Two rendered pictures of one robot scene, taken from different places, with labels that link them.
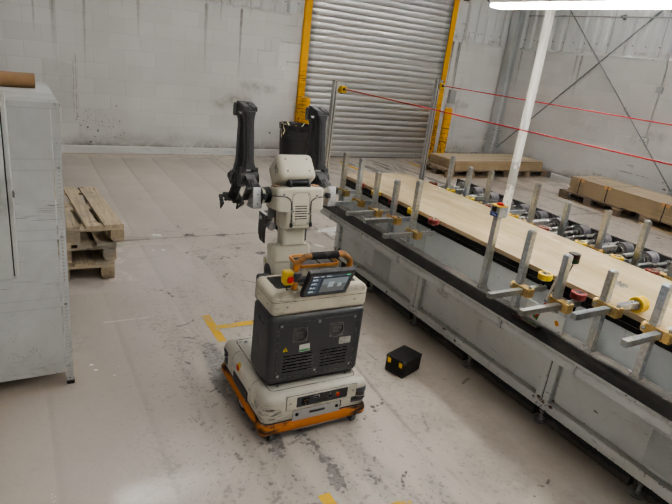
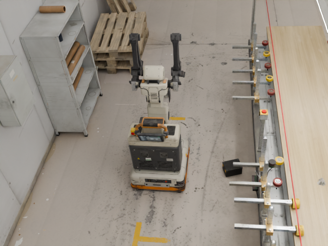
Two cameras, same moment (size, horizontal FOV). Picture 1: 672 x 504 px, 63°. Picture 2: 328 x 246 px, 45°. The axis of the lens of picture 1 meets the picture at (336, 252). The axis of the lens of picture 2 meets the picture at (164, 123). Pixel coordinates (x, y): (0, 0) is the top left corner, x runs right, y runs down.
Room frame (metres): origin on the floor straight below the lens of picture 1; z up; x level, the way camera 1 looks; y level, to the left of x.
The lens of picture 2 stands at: (0.51, -2.03, 3.70)
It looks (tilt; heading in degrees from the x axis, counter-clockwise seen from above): 43 degrees down; 43
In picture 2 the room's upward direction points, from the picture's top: 7 degrees counter-clockwise
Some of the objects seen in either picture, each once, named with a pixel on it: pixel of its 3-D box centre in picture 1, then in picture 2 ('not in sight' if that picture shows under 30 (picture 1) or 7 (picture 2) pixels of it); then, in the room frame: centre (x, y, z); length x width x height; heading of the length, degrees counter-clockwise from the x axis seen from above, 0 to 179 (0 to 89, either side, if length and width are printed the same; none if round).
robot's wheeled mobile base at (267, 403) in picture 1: (291, 375); (160, 162); (2.73, 0.17, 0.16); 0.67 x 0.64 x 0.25; 31
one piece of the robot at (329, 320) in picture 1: (305, 315); (156, 143); (2.65, 0.12, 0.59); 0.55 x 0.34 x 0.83; 121
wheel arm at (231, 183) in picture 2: (550, 307); (254, 184); (2.57, -1.11, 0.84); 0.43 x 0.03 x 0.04; 122
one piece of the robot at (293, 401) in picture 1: (322, 396); (158, 180); (2.46, -0.02, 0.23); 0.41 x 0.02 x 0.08; 121
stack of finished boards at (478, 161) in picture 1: (487, 161); not in sight; (11.05, -2.77, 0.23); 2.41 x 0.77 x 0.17; 123
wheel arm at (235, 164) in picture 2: (517, 291); (256, 165); (2.80, -1.01, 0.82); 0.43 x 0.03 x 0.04; 122
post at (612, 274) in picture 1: (599, 315); (266, 201); (2.44, -1.30, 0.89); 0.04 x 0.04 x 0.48; 32
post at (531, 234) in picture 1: (522, 270); (262, 154); (2.86, -1.03, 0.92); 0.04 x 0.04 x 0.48; 32
